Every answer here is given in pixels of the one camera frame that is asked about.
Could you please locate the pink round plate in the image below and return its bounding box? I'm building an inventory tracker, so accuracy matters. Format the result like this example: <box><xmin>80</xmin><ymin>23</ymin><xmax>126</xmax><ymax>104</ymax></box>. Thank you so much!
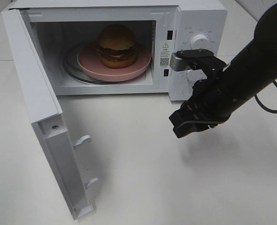
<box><xmin>77</xmin><ymin>42</ymin><xmax>151</xmax><ymax>82</ymax></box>

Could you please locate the white microwave door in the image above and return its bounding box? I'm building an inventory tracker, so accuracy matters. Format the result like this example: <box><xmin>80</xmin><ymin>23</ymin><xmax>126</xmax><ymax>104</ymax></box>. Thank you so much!
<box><xmin>2</xmin><ymin>9</ymin><xmax>99</xmax><ymax>220</ymax></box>

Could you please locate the white timer knob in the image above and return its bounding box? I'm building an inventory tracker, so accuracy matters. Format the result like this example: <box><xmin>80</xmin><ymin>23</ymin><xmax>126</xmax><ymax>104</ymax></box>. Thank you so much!
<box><xmin>186</xmin><ymin>69</ymin><xmax>207</xmax><ymax>82</ymax></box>

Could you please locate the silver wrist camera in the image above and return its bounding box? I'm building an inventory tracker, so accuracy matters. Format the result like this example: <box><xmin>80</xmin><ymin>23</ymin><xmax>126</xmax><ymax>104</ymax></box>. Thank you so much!
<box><xmin>169</xmin><ymin>49</ymin><xmax>214</xmax><ymax>72</ymax></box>

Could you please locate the white microwave oven body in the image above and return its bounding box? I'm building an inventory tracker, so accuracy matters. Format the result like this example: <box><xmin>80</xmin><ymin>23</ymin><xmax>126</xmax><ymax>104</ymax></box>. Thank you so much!
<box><xmin>7</xmin><ymin>0</ymin><xmax>227</xmax><ymax>101</ymax></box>

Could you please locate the glass microwave turntable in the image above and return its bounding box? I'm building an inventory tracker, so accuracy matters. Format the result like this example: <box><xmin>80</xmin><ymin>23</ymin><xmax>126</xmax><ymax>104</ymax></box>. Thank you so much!
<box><xmin>62</xmin><ymin>41</ymin><xmax>105</xmax><ymax>84</ymax></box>

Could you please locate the toy hamburger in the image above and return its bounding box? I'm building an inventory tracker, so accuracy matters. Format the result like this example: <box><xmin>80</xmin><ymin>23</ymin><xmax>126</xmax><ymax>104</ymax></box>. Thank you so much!
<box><xmin>97</xmin><ymin>24</ymin><xmax>138</xmax><ymax>68</ymax></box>

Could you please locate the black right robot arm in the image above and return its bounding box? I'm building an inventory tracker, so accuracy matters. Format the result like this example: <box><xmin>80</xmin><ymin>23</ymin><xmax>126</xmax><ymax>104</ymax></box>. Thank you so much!
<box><xmin>169</xmin><ymin>3</ymin><xmax>277</xmax><ymax>137</ymax></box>

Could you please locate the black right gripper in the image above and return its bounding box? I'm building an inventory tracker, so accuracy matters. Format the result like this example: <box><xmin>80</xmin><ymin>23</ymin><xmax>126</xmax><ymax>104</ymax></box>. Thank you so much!
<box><xmin>168</xmin><ymin>79</ymin><xmax>231</xmax><ymax>139</ymax></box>

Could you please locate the black camera cable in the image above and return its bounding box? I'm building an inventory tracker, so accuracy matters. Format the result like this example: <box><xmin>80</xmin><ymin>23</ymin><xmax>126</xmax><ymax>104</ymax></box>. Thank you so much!
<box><xmin>254</xmin><ymin>80</ymin><xmax>277</xmax><ymax>114</ymax></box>

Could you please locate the upper white power knob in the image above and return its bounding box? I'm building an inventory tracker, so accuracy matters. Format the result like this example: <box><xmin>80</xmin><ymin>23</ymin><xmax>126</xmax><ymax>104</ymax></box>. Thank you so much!
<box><xmin>190</xmin><ymin>34</ymin><xmax>210</xmax><ymax>50</ymax></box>

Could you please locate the round white door button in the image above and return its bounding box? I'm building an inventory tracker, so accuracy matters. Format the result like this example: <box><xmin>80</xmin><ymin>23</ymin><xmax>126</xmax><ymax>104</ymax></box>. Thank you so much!
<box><xmin>182</xmin><ymin>87</ymin><xmax>193</xmax><ymax>98</ymax></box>

